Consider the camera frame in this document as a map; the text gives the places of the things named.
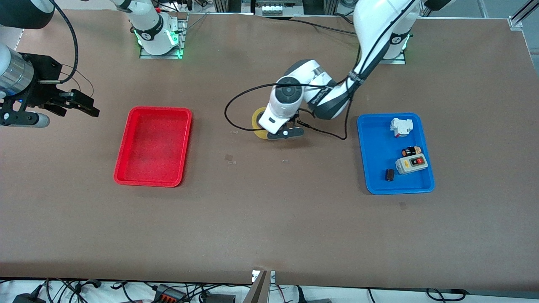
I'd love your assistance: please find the blue plastic tray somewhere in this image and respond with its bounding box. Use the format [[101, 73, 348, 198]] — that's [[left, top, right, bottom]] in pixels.
[[357, 113, 435, 195]]

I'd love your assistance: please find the grey on-off switch box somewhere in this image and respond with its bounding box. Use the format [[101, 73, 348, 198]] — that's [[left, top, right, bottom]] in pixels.
[[395, 154, 429, 175]]

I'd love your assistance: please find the aluminium profile post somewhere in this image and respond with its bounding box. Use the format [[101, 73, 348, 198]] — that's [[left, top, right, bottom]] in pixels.
[[242, 269, 276, 303]]

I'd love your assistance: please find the aluminium frame structure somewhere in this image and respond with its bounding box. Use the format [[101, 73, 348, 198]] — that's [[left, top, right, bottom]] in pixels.
[[213, 0, 339, 17]]

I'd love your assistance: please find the thin black left gripper cable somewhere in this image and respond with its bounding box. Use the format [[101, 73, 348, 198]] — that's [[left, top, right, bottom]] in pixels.
[[296, 42, 362, 140]]

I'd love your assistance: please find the clear yellowish tape roll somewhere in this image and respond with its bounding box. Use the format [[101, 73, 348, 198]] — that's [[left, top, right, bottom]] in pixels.
[[252, 107, 270, 139]]

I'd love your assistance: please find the diagonal aluminium strut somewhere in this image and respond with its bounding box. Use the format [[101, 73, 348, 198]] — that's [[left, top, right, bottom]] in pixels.
[[512, 0, 539, 24]]

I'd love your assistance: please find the looped black floor cable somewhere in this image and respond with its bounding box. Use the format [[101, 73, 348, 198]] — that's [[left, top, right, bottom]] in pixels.
[[425, 288, 466, 301]]

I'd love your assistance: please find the white power strip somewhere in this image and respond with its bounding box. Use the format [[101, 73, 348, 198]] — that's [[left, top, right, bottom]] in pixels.
[[253, 2, 304, 16]]

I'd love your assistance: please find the white circuit breaker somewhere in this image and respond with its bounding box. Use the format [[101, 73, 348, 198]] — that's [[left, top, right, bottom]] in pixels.
[[390, 118, 413, 137]]

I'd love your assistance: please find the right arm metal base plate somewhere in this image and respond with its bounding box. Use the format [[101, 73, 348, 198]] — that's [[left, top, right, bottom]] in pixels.
[[140, 13, 188, 59]]

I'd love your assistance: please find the black cable lying on table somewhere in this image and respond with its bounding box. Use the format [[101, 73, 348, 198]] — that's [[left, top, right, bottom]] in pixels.
[[291, 19, 358, 36]]

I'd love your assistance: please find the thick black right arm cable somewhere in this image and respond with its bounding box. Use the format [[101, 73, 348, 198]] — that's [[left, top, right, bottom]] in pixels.
[[38, 0, 79, 85]]

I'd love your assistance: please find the orange black power adapter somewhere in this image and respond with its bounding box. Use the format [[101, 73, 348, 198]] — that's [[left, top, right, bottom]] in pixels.
[[152, 285, 188, 303]]

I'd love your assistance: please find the red plastic tray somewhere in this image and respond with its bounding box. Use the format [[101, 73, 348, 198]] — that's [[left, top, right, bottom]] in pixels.
[[113, 106, 193, 187]]

